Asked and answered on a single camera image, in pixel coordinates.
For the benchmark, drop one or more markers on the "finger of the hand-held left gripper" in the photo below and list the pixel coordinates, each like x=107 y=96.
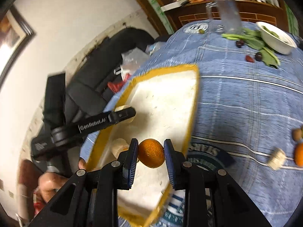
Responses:
x=122 y=115

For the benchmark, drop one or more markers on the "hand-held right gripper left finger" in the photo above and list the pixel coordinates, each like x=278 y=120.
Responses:
x=132 y=163

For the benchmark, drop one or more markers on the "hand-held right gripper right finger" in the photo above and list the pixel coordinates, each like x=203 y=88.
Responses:
x=169 y=165

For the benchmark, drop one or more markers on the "small orange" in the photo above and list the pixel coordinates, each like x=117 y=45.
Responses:
x=151 y=153

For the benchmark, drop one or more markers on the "yellow rimmed white tray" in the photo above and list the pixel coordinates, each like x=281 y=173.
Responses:
x=161 y=104

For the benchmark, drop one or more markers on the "person's left hand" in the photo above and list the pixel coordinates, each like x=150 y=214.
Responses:
x=52 y=183

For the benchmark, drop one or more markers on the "red plastic bag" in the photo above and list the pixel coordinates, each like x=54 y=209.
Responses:
x=114 y=85

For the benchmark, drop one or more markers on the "black chair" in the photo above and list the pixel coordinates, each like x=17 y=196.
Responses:
x=90 y=75

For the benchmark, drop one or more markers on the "clear plastic bag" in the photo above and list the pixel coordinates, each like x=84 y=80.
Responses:
x=132 y=58

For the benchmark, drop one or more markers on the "blue plaid tablecloth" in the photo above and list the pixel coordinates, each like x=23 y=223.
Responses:
x=236 y=104

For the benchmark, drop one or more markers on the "dark framed picture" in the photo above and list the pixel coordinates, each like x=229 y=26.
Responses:
x=14 y=33

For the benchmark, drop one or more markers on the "small green fruit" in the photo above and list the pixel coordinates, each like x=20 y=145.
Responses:
x=201 y=31

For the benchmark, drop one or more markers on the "wooden cabinet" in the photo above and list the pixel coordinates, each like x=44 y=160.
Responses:
x=194 y=13

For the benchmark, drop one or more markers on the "large orange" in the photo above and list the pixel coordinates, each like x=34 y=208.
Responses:
x=299 y=155

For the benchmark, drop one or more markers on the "brown kiwi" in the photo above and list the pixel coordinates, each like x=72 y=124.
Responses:
x=297 y=134

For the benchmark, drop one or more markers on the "small red date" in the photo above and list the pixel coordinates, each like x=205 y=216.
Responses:
x=249 y=59

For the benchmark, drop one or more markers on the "clear glass pitcher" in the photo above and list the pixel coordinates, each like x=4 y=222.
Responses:
x=228 y=16

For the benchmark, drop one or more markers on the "green leafy vegetable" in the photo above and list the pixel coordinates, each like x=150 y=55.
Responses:
x=254 y=41

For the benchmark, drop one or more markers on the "white bowl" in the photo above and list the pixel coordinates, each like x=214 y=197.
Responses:
x=274 y=43

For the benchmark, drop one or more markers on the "chopped green vegetable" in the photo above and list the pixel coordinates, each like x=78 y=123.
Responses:
x=269 y=30

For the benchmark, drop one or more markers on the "green bamboo wall decal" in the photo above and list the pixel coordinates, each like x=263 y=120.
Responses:
x=155 y=4

